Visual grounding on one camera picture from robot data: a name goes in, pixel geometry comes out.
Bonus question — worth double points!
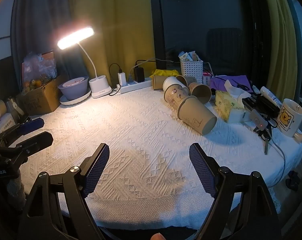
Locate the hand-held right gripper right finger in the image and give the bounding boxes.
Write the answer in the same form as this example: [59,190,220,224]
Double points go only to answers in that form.
[189,143,294,240]

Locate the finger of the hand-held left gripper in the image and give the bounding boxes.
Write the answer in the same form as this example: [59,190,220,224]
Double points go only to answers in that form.
[6,131,54,167]
[0,117,45,143]

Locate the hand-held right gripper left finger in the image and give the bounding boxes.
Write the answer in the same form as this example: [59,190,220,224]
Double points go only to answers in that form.
[16,143,110,240]

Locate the large brown paper cup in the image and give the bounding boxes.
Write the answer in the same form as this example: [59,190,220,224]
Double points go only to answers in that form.
[176,95,218,136]

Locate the printed brown paper cup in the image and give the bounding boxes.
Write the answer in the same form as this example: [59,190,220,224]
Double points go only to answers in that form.
[164,84,190,106]

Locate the white-lined paper cup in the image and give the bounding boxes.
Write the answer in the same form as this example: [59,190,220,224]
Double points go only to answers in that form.
[163,76,183,91]

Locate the brown cardboard box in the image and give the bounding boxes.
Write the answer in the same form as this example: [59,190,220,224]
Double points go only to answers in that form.
[16,75,67,116]

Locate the pale round plate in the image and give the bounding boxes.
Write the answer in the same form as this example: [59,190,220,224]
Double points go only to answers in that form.
[60,88,92,106]

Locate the purple bowl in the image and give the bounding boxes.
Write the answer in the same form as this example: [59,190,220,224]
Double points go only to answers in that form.
[58,76,89,101]

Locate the clear plastic bag of fruit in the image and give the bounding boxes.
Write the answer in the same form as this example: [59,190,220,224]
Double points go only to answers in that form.
[22,51,58,91]

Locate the white textured tablecloth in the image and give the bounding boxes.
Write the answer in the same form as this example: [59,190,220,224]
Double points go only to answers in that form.
[13,87,302,230]

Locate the yellow tissue pack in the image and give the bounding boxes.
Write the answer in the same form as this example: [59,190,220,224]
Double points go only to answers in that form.
[215,79,252,124]

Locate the bunch of keys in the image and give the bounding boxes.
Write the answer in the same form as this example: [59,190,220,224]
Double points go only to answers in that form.
[253,125,273,156]

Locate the small grey device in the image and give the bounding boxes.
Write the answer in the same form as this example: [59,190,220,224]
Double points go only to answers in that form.
[249,109,269,129]

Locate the white desk lamp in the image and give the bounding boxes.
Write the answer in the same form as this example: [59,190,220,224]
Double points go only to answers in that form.
[57,26,113,99]

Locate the purple cloth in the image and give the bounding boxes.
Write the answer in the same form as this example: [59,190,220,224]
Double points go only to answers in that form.
[209,75,254,94]

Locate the black box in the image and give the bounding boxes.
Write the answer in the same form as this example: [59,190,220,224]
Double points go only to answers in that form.
[242,94,281,118]

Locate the black clamp knob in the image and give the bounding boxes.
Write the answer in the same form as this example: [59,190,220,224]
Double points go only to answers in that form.
[286,171,301,191]

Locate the white power strip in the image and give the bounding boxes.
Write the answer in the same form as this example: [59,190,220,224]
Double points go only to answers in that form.
[116,77,153,94]

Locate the black scissors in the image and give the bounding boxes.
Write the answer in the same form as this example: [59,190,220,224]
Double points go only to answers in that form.
[231,79,251,91]

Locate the white bear print mug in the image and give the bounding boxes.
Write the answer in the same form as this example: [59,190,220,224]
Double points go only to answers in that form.
[276,98,302,144]

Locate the white tube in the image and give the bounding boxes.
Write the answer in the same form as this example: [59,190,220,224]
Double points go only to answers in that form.
[260,86,283,107]

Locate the white plastic basket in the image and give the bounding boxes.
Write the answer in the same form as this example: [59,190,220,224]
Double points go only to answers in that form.
[180,59,204,77]

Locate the black charger plug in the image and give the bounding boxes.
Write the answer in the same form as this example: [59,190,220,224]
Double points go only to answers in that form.
[134,67,145,83]

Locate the yellow cloth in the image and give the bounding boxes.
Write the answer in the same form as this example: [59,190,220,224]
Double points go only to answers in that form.
[151,69,180,79]

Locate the grey curtain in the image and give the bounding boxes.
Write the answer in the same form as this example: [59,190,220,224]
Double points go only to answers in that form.
[11,0,72,80]

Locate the bunch of sachets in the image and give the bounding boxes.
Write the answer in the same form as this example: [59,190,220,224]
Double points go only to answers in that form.
[178,51,200,62]

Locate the yellow curtain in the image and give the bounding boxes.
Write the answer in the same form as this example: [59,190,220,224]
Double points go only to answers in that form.
[260,0,302,103]
[68,0,157,81]

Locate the grey cable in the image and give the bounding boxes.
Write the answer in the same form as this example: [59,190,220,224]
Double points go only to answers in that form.
[268,130,287,188]

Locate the black cable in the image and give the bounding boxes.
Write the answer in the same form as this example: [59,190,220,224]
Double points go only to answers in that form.
[108,63,123,97]

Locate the white cable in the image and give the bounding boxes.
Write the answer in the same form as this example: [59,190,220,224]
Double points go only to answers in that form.
[129,58,167,81]

